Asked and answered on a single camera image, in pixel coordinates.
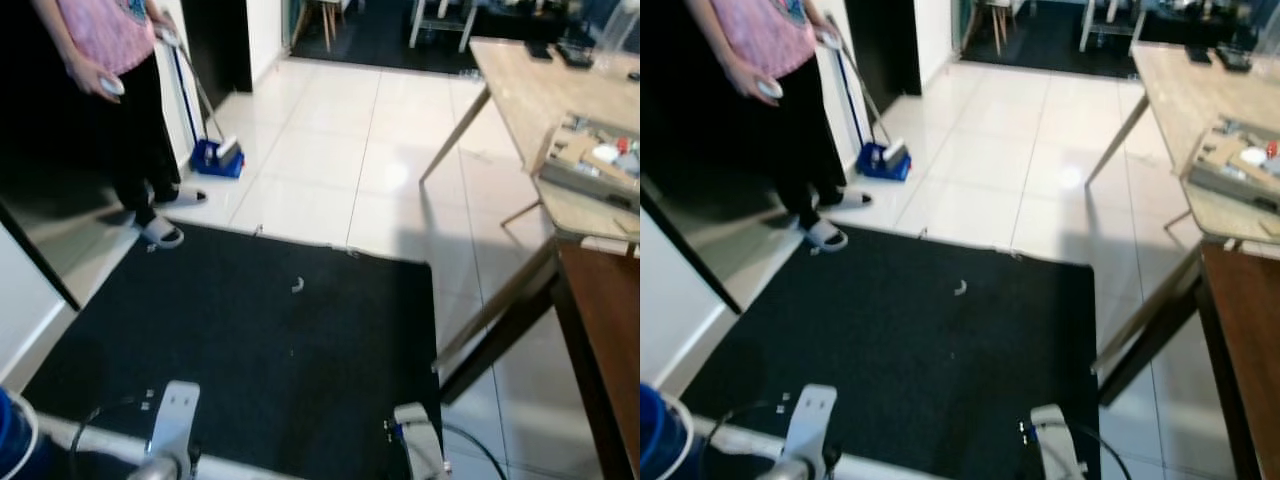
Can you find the person's left hand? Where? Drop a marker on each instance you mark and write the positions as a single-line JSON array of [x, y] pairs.
[[161, 20], [819, 22]]

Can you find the person's right hand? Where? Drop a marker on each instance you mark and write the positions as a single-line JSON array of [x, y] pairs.
[[88, 72], [743, 74]]

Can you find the white handheld controller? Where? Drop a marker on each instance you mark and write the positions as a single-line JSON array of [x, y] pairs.
[[769, 89], [112, 86]]

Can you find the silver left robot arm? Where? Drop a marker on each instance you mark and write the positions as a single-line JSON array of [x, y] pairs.
[[155, 470], [795, 470]]

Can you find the shallow cardboard box of trash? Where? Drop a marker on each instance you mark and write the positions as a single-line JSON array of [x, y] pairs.
[[575, 160], [1220, 165]]

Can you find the person in pink shirt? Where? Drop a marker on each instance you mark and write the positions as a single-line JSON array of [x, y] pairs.
[[100, 30], [760, 30]]

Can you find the black door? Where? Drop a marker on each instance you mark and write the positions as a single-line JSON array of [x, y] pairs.
[[885, 40], [215, 40]]

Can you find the blue flat mop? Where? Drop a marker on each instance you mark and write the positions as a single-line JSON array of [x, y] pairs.
[[212, 158], [880, 160]]

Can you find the wooden chair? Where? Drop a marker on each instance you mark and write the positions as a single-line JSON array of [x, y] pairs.
[[997, 20], [325, 20]]

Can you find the black flat device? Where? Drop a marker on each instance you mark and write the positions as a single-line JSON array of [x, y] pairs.
[[576, 54], [1232, 58]]

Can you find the small black device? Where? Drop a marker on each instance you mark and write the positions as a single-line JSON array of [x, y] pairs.
[[538, 50], [1197, 53]]

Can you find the light wood table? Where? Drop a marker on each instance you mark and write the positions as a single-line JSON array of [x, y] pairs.
[[1180, 100], [530, 100]]

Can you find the white shell chair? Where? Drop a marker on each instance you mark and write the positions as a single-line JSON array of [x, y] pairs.
[[415, 25], [1085, 25]]

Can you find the dark brown wood table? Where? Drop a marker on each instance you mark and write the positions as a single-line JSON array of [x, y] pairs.
[[1250, 340], [610, 330]]

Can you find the black carpet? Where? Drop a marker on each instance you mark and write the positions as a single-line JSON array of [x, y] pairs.
[[250, 350], [900, 350]]

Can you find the blue bucket with white rim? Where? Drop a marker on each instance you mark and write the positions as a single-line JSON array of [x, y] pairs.
[[12, 440], [660, 440]]

